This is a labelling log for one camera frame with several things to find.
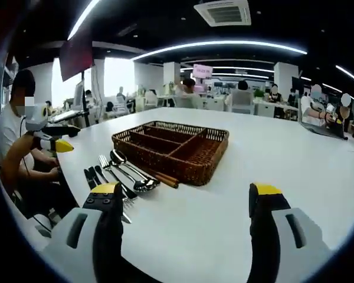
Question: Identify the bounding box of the ceiling air conditioner vent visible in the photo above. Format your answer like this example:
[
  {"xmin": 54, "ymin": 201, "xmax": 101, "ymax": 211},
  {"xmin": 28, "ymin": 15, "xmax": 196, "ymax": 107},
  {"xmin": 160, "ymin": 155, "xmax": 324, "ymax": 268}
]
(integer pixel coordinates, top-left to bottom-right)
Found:
[{"xmin": 194, "ymin": 0, "xmax": 251, "ymax": 28}]

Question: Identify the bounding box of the black cable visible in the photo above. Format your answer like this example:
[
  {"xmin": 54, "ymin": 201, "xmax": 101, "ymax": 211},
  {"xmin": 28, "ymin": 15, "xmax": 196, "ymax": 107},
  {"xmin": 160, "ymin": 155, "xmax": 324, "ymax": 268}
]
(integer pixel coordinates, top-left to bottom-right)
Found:
[{"xmin": 19, "ymin": 116, "xmax": 30, "ymax": 177}]

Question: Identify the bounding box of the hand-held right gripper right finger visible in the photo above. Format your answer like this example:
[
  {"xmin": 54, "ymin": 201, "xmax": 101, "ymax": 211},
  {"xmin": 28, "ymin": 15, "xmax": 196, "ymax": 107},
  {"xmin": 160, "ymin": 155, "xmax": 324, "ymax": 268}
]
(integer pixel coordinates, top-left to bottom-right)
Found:
[{"xmin": 246, "ymin": 182, "xmax": 333, "ymax": 283}]

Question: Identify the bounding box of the white office chair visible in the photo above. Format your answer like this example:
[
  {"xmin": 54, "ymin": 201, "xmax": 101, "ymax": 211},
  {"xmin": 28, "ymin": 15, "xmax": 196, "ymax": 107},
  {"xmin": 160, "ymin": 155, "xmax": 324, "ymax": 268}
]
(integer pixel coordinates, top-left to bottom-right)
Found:
[{"xmin": 230, "ymin": 90, "xmax": 254, "ymax": 114}]

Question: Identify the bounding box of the pink sign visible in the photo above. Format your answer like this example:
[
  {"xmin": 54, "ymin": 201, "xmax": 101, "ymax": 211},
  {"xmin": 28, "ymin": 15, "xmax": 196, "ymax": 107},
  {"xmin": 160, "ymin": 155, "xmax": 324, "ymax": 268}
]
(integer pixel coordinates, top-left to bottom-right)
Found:
[{"xmin": 193, "ymin": 63, "xmax": 213, "ymax": 80}]

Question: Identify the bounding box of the silver metal spoon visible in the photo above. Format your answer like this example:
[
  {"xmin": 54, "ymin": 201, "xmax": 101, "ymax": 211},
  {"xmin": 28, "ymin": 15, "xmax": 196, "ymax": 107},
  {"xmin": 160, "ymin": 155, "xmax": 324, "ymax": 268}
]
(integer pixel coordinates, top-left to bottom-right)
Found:
[
  {"xmin": 117, "ymin": 159, "xmax": 161, "ymax": 193},
  {"xmin": 109, "ymin": 149, "xmax": 150, "ymax": 189}
]

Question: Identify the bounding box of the brown wooden chopstick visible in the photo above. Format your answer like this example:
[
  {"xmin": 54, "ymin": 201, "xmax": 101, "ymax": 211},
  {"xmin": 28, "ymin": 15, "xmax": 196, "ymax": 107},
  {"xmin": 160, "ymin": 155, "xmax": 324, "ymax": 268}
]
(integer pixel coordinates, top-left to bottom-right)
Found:
[
  {"xmin": 149, "ymin": 172, "xmax": 178, "ymax": 190},
  {"xmin": 147, "ymin": 168, "xmax": 180, "ymax": 185}
]

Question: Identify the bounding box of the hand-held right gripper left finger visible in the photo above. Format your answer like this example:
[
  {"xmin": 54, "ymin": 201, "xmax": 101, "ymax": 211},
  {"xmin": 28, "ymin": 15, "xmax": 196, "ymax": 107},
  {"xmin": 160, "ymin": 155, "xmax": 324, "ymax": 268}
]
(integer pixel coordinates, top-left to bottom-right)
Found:
[{"xmin": 42, "ymin": 182, "xmax": 124, "ymax": 283}]

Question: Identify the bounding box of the dark cloth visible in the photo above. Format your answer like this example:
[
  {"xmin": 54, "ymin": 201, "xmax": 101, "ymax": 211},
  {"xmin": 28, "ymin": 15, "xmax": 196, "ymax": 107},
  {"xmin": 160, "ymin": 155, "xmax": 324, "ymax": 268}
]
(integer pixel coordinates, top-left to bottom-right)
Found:
[{"xmin": 300, "ymin": 116, "xmax": 349, "ymax": 140}]

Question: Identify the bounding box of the brown wicker storage tray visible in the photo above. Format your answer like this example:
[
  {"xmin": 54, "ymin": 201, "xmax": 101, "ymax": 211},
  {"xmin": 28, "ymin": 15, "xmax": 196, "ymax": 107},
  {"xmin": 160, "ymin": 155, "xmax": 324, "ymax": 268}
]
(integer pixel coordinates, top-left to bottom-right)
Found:
[{"xmin": 111, "ymin": 120, "xmax": 230, "ymax": 187}]

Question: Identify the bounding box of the dark red hanging screen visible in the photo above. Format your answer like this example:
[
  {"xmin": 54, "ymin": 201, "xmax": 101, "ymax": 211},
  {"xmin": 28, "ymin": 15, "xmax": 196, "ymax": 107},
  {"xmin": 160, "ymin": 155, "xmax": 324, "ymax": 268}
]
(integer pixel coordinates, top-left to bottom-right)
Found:
[{"xmin": 60, "ymin": 35, "xmax": 94, "ymax": 83}]

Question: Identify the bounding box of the black screen stand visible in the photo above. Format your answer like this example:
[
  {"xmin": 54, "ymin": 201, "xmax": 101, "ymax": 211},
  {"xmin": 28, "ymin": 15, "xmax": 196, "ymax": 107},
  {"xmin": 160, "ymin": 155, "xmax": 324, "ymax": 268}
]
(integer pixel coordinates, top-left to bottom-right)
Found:
[{"xmin": 80, "ymin": 70, "xmax": 91, "ymax": 127}]

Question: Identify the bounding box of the ceiling light strip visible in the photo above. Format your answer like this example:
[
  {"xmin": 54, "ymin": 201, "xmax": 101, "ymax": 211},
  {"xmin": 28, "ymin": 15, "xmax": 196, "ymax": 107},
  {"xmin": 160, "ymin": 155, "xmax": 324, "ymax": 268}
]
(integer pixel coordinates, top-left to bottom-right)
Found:
[
  {"xmin": 335, "ymin": 64, "xmax": 354, "ymax": 87},
  {"xmin": 132, "ymin": 40, "xmax": 308, "ymax": 62},
  {"xmin": 66, "ymin": 0, "xmax": 103, "ymax": 41}
]

